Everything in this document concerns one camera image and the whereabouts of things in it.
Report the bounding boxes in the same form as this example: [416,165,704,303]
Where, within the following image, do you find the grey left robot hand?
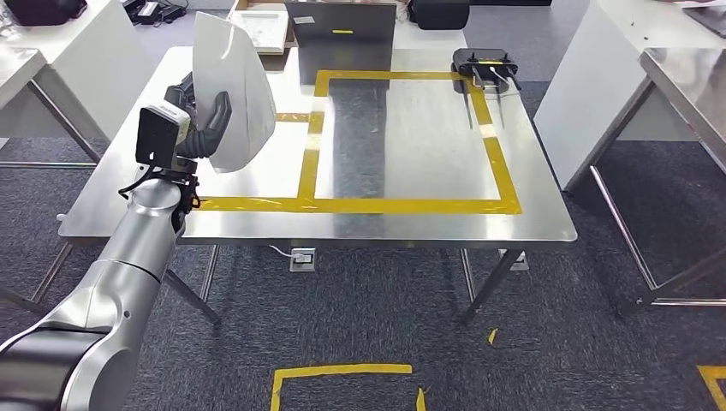
[164,72,234,140]

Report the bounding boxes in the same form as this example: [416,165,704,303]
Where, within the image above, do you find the white curved plastic part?
[191,11,278,174]

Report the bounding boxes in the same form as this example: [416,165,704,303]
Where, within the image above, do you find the steel workbench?
[58,46,579,327]

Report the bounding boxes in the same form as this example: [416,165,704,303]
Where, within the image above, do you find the white desk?
[533,0,726,193]
[0,0,157,152]

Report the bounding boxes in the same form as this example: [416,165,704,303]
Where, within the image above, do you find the black power adapters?
[122,0,189,25]

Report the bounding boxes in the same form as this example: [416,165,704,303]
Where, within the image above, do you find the open cardboard box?
[226,0,297,57]

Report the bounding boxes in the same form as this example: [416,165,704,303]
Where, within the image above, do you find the black bag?
[3,0,89,27]
[408,0,471,31]

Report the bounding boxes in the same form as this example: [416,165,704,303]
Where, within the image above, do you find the steel table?
[589,48,726,310]
[0,45,109,169]

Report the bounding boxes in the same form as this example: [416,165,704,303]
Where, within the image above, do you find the metal floor socket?
[498,249,530,272]
[289,247,317,273]

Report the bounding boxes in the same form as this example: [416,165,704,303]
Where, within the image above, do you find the black remote controller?
[450,48,523,92]

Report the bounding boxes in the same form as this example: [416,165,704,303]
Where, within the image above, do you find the yellow floor tape square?
[271,364,427,411]

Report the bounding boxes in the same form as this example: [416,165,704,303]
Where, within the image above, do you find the dark desk mat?
[683,4,726,39]

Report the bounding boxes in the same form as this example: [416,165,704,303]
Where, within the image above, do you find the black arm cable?
[117,163,167,200]

